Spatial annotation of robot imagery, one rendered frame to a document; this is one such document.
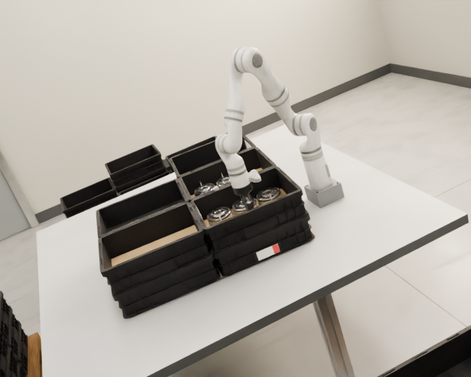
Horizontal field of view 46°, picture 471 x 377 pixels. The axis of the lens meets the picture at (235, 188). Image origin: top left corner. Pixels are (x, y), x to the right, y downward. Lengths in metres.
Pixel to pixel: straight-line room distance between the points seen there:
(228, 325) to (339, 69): 4.37
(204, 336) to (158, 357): 0.16
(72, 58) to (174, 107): 1.02
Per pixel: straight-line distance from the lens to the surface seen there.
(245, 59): 2.04
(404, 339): 2.73
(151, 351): 1.97
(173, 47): 5.30
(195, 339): 1.93
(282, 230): 2.12
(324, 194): 2.39
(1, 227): 5.49
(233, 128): 2.02
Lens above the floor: 1.85
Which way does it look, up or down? 24 degrees down
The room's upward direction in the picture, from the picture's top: 19 degrees counter-clockwise
